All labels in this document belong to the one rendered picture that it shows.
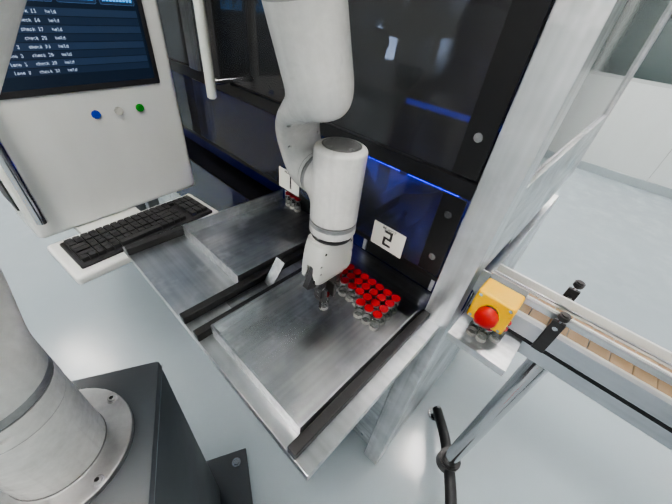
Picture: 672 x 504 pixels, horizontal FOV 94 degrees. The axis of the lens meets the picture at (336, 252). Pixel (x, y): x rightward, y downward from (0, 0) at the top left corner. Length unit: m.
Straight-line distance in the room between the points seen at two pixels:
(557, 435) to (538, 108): 1.60
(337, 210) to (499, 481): 1.40
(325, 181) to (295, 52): 0.18
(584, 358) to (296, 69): 0.73
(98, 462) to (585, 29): 0.85
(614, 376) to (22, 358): 0.91
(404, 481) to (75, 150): 1.57
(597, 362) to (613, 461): 1.23
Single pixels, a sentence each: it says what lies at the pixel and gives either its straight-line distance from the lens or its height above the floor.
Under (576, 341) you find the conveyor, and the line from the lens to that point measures 0.83.
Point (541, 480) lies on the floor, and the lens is 1.77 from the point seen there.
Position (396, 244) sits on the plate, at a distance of 0.70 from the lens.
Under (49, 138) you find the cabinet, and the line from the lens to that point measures 1.14.
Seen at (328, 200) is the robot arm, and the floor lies 1.18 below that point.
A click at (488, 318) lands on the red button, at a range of 0.64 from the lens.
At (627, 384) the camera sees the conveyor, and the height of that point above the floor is 0.92.
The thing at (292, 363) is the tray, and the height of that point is 0.88.
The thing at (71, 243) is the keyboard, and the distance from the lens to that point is 1.13.
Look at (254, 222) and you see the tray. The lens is 0.97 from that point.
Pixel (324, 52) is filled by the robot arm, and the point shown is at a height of 1.38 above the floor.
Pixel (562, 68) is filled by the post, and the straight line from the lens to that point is 0.52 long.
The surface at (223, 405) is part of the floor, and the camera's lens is 1.60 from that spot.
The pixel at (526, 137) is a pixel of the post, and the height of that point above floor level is 1.30.
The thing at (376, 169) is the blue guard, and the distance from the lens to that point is 0.67.
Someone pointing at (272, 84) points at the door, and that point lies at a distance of 0.88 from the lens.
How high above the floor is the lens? 1.43
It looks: 39 degrees down
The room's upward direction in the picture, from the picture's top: 7 degrees clockwise
